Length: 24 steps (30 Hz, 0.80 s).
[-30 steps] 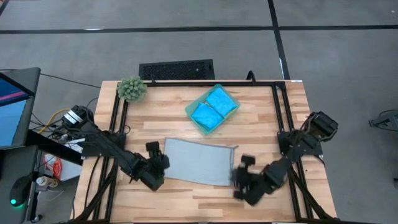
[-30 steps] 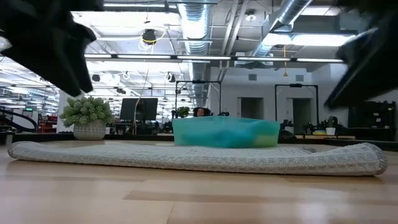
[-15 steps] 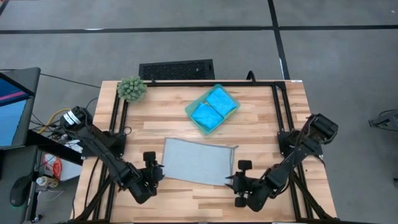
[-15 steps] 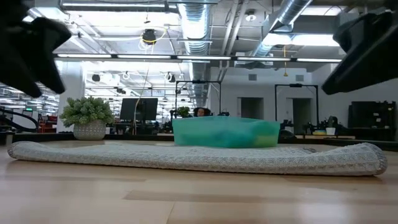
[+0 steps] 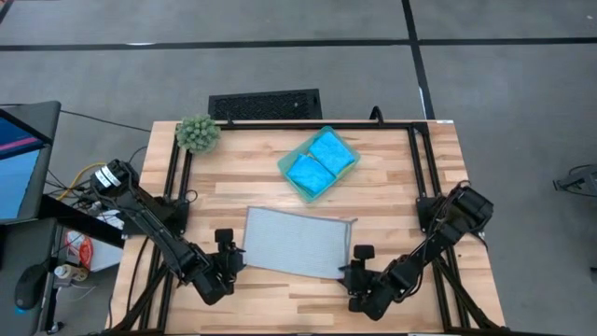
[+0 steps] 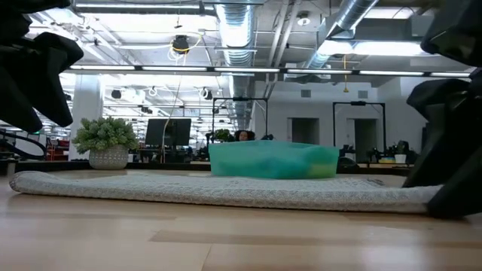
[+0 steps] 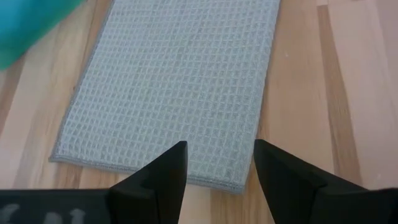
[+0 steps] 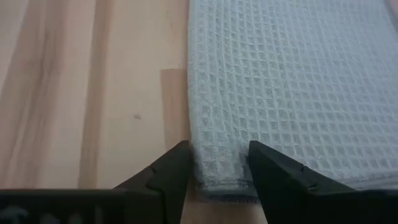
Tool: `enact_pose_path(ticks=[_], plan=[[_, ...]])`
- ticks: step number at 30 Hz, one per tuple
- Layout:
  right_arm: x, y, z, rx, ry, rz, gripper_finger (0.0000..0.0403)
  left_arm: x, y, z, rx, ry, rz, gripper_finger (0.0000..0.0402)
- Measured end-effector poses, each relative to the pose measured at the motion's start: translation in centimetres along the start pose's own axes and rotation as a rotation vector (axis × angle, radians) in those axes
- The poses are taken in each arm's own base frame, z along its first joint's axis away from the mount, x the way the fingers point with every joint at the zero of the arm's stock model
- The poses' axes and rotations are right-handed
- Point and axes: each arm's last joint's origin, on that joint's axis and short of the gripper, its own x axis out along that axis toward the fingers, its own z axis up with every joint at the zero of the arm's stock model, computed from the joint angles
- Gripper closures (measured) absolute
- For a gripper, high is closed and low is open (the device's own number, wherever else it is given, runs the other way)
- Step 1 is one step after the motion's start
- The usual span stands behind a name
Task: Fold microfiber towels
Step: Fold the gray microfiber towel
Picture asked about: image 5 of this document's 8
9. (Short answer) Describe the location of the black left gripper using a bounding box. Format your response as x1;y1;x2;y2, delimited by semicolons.
212;246;246;284

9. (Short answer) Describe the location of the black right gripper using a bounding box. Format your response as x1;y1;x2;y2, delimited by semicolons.
337;262;384;300

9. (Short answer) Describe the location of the grey microfiber towel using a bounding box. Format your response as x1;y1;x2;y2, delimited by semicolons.
242;205;359;281

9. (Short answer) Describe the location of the blue microfiber towel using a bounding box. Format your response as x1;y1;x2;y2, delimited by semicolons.
285;153;337;197
307;131;356;176

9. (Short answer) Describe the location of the teal translucent plastic bin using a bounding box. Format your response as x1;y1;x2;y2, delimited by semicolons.
276;124;362;203

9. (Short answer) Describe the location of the green plant in white pot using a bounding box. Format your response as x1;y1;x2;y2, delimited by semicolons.
174;113;222;156

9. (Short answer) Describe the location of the red and white package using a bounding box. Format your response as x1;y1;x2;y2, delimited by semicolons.
63;228;123;273

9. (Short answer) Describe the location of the black perforated panel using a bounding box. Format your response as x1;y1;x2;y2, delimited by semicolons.
207;88;324;121

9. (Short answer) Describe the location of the small beige bottle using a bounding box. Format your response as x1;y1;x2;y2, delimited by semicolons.
52;263;90;283

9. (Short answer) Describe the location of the black computer mouse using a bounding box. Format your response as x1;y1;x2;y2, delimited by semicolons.
13;262;49;313

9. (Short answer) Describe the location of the dark grey desk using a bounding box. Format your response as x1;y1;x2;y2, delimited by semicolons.
0;193;126;336

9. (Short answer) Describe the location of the monitor with blue screen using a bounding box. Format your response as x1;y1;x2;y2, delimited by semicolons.
0;100;62;226

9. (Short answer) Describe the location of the black aluminium rig frame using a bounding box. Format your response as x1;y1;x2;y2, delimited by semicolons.
95;119;554;336

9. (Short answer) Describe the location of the thick yellow cable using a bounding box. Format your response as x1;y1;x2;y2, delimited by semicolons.
57;161;108;203

